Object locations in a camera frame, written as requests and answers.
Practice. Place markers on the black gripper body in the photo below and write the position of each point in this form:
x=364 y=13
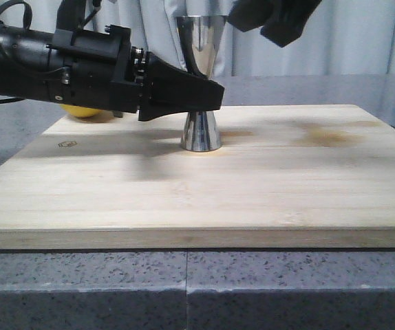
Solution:
x=100 y=69

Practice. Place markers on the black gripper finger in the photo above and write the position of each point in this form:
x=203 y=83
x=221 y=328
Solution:
x=168 y=90
x=246 y=15
x=287 y=20

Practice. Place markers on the steel double jigger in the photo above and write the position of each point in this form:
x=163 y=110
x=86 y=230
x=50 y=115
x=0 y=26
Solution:
x=200 y=38

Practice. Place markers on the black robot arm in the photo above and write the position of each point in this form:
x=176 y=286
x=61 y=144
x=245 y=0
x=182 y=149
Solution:
x=24 y=64

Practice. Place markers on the yellow lemon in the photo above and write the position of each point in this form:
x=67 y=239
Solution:
x=80 y=112

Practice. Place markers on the grey curtain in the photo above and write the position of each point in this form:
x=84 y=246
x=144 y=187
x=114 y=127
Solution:
x=341 y=37

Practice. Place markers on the light wooden cutting board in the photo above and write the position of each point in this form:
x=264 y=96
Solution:
x=320 y=176

